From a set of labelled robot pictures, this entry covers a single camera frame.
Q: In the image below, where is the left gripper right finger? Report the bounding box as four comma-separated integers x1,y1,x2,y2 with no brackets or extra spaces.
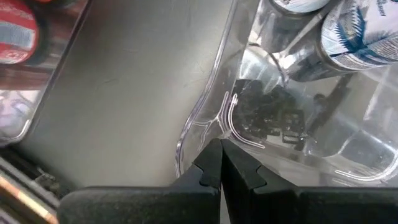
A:
221,138,398,224

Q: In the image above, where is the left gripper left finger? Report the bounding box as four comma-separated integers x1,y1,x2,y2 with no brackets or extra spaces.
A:
58,138,223,224

